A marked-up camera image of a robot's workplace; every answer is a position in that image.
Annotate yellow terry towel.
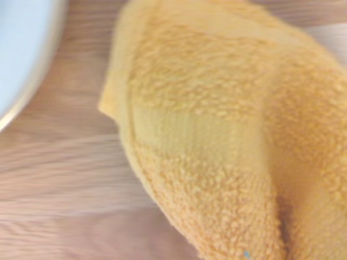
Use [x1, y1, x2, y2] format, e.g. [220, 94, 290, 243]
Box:
[97, 0, 347, 260]

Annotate white wide bowl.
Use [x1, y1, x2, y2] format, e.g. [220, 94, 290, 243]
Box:
[0, 0, 68, 131]

